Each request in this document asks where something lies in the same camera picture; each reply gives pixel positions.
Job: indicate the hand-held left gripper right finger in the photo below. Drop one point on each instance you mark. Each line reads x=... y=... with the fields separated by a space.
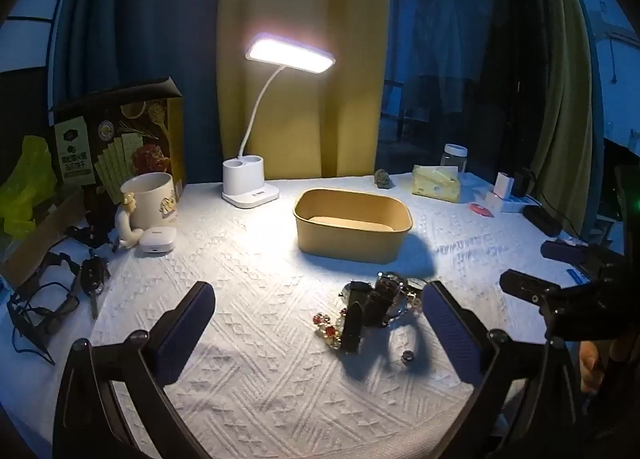
x=452 y=331

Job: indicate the dark band watch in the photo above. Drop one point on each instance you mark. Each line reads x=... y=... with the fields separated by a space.
x=382 y=296

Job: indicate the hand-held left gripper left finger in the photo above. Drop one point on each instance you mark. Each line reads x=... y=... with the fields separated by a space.
x=182 y=331

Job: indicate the yellow tissue packet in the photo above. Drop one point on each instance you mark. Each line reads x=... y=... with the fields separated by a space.
x=435 y=183

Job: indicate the green curtain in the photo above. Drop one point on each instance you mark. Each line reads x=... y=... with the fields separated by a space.
x=560 y=89

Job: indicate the blue curtain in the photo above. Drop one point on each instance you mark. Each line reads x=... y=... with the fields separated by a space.
x=140 y=39

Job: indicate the black power adapter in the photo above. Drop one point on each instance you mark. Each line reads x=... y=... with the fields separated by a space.
x=523 y=182

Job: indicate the white textured tablecloth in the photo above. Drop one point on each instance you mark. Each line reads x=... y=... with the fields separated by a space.
x=280 y=319

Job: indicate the person's right hand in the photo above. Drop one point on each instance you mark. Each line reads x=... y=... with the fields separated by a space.
x=591 y=366

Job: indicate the white desk lamp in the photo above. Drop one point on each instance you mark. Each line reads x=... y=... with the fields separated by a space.
x=250 y=179

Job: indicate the black oblong case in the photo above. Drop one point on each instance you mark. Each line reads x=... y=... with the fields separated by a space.
x=542 y=220

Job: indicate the black car key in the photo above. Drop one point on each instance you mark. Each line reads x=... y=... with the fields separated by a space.
x=94 y=276

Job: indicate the red round disc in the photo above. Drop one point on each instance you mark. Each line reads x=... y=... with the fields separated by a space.
x=480 y=209

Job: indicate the tan oval container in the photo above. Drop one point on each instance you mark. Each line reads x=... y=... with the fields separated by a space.
x=352 y=224

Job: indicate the glass jar with white lid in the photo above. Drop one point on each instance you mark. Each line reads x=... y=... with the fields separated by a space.
x=454 y=156

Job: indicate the small stone figurine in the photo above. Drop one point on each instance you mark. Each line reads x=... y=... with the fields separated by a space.
x=384 y=179

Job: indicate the silver metal watch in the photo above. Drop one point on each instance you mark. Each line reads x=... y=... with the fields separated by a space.
x=414 y=291

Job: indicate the white earbuds case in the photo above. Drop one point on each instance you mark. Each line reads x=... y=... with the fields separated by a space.
x=156 y=241

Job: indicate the dark cracker box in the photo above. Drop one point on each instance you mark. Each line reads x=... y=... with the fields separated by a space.
x=125 y=134

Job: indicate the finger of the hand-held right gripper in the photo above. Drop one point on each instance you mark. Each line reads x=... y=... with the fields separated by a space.
x=537 y=291
x=575 y=253

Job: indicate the white charger block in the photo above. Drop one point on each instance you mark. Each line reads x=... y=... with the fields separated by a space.
x=505 y=186

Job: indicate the white power strip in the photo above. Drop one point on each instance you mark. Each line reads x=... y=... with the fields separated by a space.
x=515 y=204

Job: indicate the brown cardboard box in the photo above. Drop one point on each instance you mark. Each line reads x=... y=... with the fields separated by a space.
x=37 y=246

